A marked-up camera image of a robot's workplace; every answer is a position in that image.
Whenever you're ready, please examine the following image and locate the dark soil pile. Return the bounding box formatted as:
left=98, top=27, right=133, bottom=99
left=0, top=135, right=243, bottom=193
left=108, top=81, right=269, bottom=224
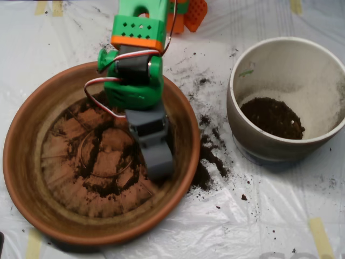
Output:
left=51, top=91, right=176, bottom=197

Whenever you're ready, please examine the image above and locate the dark soil heap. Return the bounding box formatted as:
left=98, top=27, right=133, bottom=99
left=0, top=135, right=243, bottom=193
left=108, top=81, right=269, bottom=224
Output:
left=239, top=97, right=306, bottom=140

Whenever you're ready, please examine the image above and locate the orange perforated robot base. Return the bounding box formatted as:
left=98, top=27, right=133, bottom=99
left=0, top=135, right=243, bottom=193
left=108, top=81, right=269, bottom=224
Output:
left=167, top=0, right=208, bottom=35

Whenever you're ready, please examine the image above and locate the spilled dark soil patch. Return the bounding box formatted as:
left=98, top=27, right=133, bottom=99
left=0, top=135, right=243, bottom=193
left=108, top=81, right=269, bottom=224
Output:
left=187, top=128, right=235, bottom=194

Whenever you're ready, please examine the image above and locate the white ceramic pot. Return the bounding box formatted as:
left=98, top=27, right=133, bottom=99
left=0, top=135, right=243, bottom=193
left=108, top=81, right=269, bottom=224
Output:
left=226, top=37, right=345, bottom=162

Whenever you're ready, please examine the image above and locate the terracotta plant saucer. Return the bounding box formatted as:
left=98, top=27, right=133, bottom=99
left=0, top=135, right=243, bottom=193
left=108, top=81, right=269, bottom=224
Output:
left=2, top=59, right=201, bottom=246

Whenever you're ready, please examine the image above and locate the clear plastic cover sheet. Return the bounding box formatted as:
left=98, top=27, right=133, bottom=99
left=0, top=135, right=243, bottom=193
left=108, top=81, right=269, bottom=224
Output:
left=0, top=0, right=345, bottom=259

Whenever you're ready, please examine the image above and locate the beige masking tape strip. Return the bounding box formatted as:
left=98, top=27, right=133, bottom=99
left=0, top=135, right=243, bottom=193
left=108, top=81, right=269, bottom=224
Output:
left=25, top=228, right=44, bottom=259
left=289, top=0, right=303, bottom=15
left=52, top=0, right=64, bottom=17
left=34, top=0, right=47, bottom=16
left=309, top=217, right=335, bottom=259

